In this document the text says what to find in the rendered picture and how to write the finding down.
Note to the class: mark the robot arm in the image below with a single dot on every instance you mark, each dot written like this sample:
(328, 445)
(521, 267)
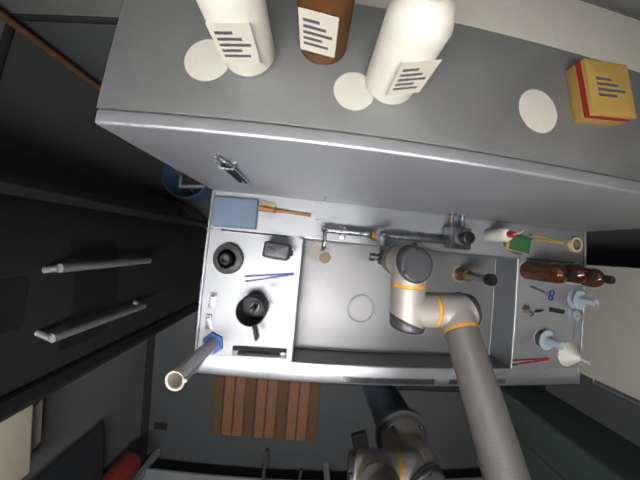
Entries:
(465, 360)

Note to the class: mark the chrome mixer tap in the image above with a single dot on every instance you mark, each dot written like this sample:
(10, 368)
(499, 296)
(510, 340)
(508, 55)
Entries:
(345, 231)

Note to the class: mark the grey supply pipe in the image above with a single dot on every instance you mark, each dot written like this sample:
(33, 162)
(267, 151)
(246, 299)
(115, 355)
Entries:
(415, 236)

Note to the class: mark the grey supply valve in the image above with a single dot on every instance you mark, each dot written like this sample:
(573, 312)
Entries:
(460, 236)

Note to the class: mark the black and brass standpipe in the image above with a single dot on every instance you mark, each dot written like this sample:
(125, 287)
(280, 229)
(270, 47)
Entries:
(475, 276)

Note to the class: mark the clear beaker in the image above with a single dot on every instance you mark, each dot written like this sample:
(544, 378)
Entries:
(324, 256)

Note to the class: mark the black timer box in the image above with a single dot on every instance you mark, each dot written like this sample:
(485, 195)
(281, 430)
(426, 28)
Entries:
(277, 250)

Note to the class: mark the blue tongs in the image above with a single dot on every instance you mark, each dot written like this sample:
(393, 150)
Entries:
(270, 275)

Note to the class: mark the grey shelf unit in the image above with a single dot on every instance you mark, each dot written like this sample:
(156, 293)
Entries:
(350, 165)

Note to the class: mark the blue sponge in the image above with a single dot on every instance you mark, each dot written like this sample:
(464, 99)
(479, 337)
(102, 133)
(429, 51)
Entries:
(234, 212)

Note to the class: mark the metal clip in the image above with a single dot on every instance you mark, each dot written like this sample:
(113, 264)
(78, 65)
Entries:
(231, 169)

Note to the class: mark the small white clip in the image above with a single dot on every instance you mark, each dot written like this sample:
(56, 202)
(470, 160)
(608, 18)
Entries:
(209, 323)
(213, 300)

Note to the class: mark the white round disc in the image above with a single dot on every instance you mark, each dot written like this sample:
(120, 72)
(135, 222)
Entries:
(350, 95)
(537, 112)
(200, 62)

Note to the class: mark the blue bucket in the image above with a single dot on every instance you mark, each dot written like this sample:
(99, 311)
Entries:
(172, 185)

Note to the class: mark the wooden duckboard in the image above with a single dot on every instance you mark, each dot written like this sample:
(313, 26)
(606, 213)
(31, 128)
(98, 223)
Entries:
(265, 407)

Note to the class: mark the grey tube with blue collar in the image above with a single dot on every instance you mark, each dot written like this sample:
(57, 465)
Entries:
(192, 362)

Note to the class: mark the white squeeze bottle red cap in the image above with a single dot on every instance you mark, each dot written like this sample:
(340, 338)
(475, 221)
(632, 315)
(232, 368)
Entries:
(497, 235)

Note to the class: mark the brown labelled bottle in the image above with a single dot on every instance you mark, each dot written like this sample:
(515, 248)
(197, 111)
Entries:
(325, 50)

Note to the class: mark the green box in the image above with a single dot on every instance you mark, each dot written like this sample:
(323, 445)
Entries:
(521, 245)

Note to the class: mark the white labelled bottle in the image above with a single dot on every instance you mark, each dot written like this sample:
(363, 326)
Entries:
(250, 30)
(405, 45)

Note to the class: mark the brown glass bottle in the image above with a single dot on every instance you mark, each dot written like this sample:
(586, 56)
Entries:
(587, 276)
(542, 271)

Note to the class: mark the dark cabinet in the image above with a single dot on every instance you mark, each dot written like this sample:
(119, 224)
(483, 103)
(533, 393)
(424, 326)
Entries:
(100, 290)

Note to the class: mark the yellow tongs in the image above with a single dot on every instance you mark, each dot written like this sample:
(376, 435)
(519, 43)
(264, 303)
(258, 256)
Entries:
(549, 240)

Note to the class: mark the red tongs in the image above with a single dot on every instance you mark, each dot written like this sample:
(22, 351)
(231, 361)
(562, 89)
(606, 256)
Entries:
(532, 360)

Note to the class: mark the light blue bottle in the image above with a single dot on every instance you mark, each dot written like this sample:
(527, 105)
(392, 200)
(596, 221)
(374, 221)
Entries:
(547, 340)
(577, 299)

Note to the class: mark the cream tape roll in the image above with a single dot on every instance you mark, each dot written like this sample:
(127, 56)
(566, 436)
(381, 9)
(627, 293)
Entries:
(576, 244)

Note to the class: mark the white dial thermometer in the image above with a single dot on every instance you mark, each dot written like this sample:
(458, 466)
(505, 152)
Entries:
(576, 316)

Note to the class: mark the white funnel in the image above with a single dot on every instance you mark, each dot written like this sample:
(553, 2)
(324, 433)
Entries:
(570, 355)

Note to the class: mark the red cylinder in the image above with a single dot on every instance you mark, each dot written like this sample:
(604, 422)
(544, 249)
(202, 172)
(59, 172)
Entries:
(122, 467)

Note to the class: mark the yellow box with red stripe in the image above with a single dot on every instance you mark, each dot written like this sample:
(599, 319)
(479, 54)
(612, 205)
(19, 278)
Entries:
(600, 92)

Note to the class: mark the green bin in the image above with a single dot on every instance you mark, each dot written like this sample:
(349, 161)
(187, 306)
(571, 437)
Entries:
(570, 440)

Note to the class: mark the brown pole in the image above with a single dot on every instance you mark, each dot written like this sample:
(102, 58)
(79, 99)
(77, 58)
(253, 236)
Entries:
(50, 50)

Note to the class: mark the cream box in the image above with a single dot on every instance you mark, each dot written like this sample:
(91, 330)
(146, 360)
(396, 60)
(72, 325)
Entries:
(17, 430)

